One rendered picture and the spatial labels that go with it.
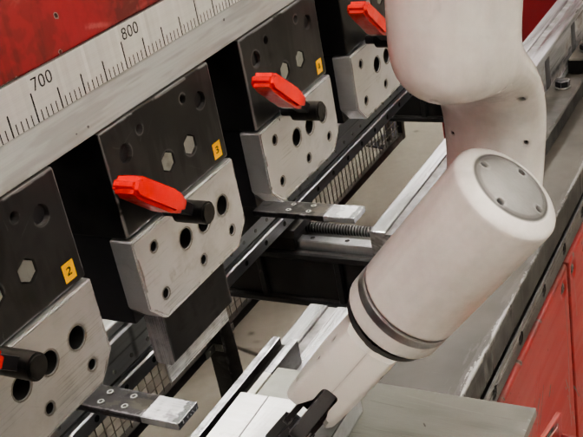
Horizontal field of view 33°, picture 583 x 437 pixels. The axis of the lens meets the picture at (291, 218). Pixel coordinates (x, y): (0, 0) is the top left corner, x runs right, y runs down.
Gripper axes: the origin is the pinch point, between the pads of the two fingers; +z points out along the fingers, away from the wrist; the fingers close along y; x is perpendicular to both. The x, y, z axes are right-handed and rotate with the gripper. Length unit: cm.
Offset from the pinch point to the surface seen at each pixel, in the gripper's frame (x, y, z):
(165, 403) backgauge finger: -10.7, -0.2, 11.8
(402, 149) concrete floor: -16, -274, 149
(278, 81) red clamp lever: -19.6, -8.7, -20.6
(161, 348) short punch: -13.3, 5.1, -0.7
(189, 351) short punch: -11.5, 1.7, 1.2
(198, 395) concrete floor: -14, -112, 147
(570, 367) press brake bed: 33, -70, 29
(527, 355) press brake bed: 22, -49, 17
